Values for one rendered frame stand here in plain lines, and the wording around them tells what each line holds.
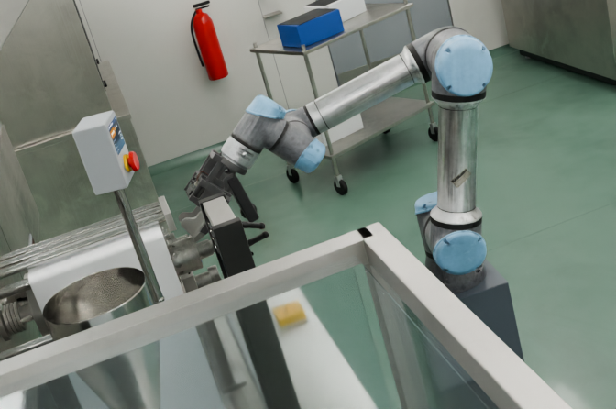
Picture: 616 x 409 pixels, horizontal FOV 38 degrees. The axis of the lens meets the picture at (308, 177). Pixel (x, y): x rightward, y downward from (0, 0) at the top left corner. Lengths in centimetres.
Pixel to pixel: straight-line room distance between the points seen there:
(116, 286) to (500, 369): 70
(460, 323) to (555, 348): 278
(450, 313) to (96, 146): 66
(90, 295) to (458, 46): 95
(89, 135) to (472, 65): 89
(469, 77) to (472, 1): 520
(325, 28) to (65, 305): 399
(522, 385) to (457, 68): 125
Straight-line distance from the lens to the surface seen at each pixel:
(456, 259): 204
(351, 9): 549
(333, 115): 203
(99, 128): 129
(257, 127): 189
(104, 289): 129
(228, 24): 651
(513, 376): 71
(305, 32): 506
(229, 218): 155
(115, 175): 131
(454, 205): 201
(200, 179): 191
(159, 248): 160
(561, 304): 381
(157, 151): 661
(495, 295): 223
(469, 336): 77
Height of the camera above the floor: 202
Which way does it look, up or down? 21 degrees down
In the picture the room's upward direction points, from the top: 16 degrees counter-clockwise
